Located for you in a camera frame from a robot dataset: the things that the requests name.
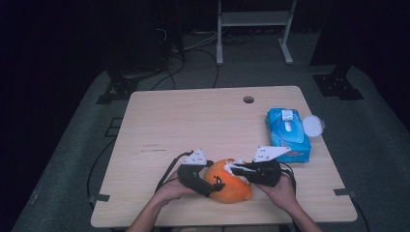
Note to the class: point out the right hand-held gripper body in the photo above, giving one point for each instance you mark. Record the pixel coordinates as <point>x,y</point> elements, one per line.
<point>269,174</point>

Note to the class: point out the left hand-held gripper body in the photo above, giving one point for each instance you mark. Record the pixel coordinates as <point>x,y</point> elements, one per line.
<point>193,179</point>

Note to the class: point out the orange plush toy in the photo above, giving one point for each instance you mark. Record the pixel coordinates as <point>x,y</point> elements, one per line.
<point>230,190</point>

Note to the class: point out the white wet wipe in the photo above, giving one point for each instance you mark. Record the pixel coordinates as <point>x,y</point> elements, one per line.
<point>229,166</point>

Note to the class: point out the blue wet wipe pack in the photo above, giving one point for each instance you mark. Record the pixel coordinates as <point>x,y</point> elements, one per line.
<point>291,141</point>

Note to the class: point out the person's right hand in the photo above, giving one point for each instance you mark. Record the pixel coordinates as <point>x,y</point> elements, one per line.
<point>283,193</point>

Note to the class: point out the person's left hand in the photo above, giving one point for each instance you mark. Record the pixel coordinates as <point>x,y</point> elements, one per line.
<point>172,191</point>

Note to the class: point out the grey tape strip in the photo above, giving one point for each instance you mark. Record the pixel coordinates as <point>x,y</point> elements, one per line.
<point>343,192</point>
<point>100,197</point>

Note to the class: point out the black stand base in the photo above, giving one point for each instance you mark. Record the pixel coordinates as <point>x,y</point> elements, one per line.
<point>119,90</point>
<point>338,85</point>

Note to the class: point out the white metal stand frame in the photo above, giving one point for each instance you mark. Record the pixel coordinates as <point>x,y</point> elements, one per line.
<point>254,18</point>

